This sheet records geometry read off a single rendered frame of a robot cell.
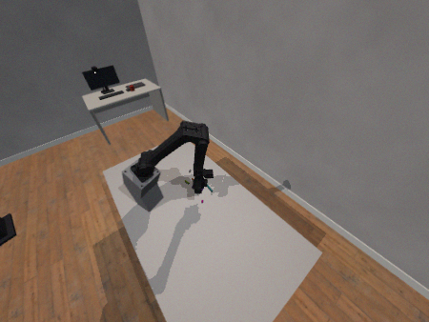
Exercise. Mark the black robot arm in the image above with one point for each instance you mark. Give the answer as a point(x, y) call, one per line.
point(187, 132)

